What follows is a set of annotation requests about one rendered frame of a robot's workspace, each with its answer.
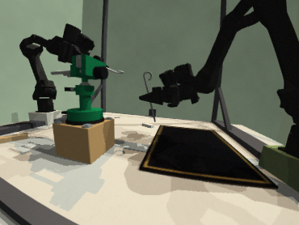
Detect brown wooden block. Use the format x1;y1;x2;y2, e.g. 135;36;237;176
53;118;115;164

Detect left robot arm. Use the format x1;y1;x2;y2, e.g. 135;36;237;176
159;0;299;159

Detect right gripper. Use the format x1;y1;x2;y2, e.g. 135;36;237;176
58;41;103;64

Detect tan wooden bar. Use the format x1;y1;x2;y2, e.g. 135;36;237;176
0;133;28;143

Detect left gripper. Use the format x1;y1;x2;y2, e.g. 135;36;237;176
139;85;185;108

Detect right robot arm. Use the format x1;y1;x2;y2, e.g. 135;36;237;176
19;23;95;113

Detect black mat with tan border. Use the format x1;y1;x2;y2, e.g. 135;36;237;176
139;125;278;189

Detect green bench vise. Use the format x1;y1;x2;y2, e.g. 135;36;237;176
66;54;106;121

